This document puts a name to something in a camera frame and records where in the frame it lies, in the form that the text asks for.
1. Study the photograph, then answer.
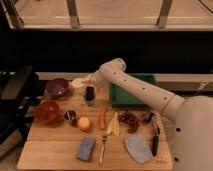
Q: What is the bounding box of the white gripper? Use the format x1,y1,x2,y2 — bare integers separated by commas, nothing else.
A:
83,70,107,101

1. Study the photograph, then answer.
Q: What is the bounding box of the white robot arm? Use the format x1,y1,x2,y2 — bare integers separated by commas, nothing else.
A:
83,58,213,171

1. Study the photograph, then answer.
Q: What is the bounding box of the purple bowl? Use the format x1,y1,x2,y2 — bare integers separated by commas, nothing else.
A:
46,78,69,97

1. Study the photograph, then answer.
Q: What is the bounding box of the red bowl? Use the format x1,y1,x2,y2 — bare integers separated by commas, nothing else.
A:
35,101,59,123

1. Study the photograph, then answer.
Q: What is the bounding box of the white small cup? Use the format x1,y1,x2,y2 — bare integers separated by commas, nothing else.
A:
72,78,85,88

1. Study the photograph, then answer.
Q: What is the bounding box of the orange carrot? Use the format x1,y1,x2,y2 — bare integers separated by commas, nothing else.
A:
99,108,107,130

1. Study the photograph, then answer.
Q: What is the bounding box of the green tray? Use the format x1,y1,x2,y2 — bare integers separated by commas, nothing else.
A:
109,73,156,108

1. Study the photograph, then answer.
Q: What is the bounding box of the small metal cup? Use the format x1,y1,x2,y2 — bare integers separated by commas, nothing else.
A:
64,110,77,124

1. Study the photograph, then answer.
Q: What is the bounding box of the yellow orange ball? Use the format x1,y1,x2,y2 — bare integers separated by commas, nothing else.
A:
77,117,91,131

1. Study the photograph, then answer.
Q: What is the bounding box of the wooden cutting board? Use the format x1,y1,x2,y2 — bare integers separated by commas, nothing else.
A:
18,87,173,171

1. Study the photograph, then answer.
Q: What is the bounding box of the metal fork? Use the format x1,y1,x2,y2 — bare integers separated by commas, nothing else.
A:
99,134,108,166

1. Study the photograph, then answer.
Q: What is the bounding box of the bunch of brown grapes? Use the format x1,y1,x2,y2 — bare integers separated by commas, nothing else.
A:
118,111,139,134

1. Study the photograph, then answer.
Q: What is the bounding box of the blue sponge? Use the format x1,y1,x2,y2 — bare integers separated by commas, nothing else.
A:
76,137,95,162

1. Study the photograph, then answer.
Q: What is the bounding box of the black chair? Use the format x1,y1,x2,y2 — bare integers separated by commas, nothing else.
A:
0,66,40,145

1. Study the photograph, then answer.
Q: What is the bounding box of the blue grey cloth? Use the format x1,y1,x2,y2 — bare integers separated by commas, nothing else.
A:
124,134,153,164

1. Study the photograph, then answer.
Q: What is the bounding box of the black handled knife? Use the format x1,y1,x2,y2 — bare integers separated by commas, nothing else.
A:
152,119,160,156

